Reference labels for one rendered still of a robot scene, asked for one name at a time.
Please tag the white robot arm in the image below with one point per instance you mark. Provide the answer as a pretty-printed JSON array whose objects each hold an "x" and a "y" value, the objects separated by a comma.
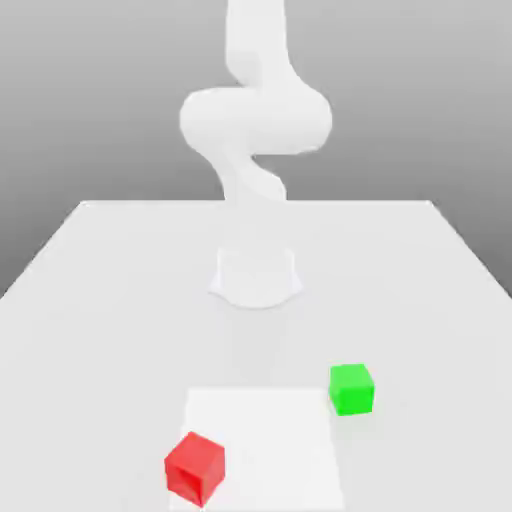
[{"x": 256, "y": 120}]

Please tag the small green cube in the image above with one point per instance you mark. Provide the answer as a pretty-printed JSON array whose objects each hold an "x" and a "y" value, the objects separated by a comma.
[{"x": 351, "y": 388}]

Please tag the small red cube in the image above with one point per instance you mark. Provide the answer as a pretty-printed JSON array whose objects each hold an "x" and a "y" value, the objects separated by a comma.
[{"x": 194, "y": 468}]

